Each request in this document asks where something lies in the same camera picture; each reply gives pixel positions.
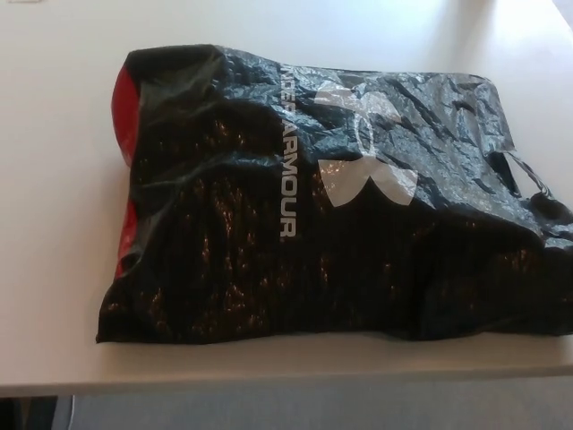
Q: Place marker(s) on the black Under Armour plastic bag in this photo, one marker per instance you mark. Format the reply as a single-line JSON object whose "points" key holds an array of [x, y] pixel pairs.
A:
{"points": [[250, 233]]}

